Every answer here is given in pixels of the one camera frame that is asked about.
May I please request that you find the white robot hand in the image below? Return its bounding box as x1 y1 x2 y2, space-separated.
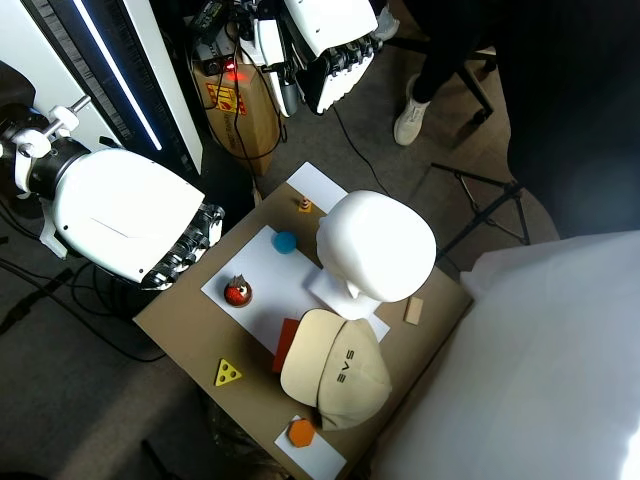
52 147 226 291
252 0 386 119

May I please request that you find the beige baseball cap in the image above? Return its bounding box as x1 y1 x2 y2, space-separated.
279 307 393 432

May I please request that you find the white mannequin head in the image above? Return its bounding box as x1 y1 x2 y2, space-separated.
302 189 438 321

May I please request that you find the black device with red light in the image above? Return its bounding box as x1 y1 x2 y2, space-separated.
194 29 240 77

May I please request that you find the brown cardboard box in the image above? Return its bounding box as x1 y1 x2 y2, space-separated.
192 47 282 177

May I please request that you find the person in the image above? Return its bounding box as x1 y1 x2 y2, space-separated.
372 0 489 148

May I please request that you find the red toy strawberry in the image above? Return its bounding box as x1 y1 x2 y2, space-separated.
223 273 254 309

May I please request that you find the white panel with light strip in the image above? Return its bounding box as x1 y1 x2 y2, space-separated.
0 0 204 177

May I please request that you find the black office chair base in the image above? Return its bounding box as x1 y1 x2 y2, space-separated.
449 45 501 127

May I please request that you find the large white paper sheet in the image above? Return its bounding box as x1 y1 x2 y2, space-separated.
200 224 391 359

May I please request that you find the blue ball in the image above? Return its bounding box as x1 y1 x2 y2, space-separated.
272 230 299 257

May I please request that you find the yellow triangle block with holes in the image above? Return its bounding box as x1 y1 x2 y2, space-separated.
214 357 244 388

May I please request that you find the orange cube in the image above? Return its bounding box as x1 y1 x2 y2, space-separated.
272 317 302 374

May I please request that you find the black tripod stand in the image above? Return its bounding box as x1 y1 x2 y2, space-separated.
429 161 532 257

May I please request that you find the orange octagon block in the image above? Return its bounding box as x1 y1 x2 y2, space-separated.
288 418 316 449

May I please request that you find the small wooden rectangular block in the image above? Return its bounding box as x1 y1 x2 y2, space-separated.
404 296 425 326

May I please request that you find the white backdrop cloth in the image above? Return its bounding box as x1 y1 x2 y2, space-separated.
372 229 640 480

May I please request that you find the thin black cable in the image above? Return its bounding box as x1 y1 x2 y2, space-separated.
332 105 392 197

